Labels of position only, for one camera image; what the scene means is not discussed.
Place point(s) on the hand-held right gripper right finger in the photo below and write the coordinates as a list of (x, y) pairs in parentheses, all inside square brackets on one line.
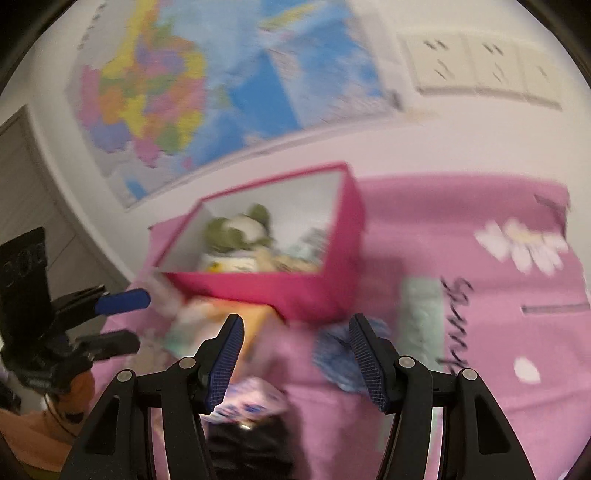
[(369, 364)]

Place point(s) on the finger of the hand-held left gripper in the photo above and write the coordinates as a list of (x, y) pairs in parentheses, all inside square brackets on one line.
[(122, 301), (115, 344)]

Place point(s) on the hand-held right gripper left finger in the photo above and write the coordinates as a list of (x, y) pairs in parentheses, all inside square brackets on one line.
[(226, 360)]

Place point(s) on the pink cardboard box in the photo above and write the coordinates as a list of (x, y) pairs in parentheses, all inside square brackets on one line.
[(258, 290)]

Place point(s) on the black velvet cloth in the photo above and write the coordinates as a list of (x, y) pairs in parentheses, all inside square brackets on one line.
[(249, 447)]

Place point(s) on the green frog plush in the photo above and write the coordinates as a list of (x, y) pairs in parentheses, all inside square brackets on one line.
[(231, 230)]

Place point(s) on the person's left forearm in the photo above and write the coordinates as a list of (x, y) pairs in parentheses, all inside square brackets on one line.
[(32, 438)]

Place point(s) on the person's left hand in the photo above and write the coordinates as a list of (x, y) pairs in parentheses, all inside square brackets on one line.
[(78, 383)]

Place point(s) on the blue gingham scrunchie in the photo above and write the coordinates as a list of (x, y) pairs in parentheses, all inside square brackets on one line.
[(332, 355)]

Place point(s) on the pastel tissue pack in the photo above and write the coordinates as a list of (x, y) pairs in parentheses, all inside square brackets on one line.
[(194, 327)]

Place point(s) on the purple patterned tissue pack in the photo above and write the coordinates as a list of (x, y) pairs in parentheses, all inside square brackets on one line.
[(254, 401)]

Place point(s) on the grey door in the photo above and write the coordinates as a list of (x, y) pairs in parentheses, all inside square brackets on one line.
[(27, 184)]

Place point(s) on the pink printed bed sheet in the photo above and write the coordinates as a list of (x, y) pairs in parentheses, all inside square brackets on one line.
[(485, 369)]

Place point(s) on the colourful wall map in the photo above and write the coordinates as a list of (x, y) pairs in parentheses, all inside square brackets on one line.
[(184, 92)]

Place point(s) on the white wall socket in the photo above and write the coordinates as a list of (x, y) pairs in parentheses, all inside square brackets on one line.
[(496, 67), (438, 62)]

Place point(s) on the white wall switch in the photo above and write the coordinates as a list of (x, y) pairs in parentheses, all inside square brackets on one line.
[(542, 76)]

